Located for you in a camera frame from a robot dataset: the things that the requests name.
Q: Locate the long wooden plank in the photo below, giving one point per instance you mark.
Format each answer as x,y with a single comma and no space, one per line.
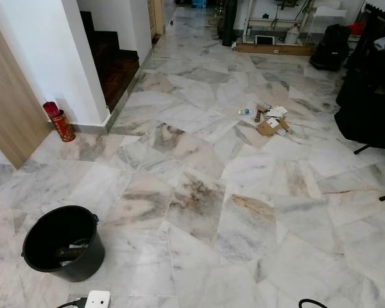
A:
276,49

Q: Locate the white framed tablet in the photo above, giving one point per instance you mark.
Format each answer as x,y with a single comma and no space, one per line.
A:
264,40

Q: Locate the white plastic jug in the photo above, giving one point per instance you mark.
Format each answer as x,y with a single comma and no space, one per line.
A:
293,35

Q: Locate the white plastic tray shelf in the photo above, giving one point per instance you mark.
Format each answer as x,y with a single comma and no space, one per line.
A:
324,16

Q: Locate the red plastic bag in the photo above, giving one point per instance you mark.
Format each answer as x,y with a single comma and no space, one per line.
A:
357,29

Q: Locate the black folding chair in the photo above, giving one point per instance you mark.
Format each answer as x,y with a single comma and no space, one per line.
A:
372,122

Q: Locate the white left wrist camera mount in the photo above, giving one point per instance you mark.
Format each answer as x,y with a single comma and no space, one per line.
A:
97,300

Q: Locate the dark wooden staircase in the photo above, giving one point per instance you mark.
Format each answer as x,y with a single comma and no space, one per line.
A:
112,64

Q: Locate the clear plastic bottle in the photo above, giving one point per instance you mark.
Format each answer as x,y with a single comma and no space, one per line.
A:
245,111

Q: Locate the black plastic bucket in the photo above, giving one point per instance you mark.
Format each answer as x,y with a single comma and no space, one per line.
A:
45,258

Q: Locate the dark green rolled mat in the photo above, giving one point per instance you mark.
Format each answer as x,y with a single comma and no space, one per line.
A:
230,22

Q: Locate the light wooden door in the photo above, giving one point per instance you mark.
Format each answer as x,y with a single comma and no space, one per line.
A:
13,109

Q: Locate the wooden top sewing table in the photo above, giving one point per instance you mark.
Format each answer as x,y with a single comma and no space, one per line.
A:
269,24

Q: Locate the red tin canister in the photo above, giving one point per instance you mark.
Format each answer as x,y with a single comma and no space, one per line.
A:
63,127

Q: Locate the brown cardboard box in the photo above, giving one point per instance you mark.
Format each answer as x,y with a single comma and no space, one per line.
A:
267,128

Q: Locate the black canister vacuum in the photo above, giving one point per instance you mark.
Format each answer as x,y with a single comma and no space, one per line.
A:
329,48

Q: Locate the white paper card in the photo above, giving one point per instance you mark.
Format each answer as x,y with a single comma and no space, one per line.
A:
277,111

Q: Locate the wooden doorway frame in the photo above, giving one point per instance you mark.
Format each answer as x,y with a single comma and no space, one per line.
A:
155,18

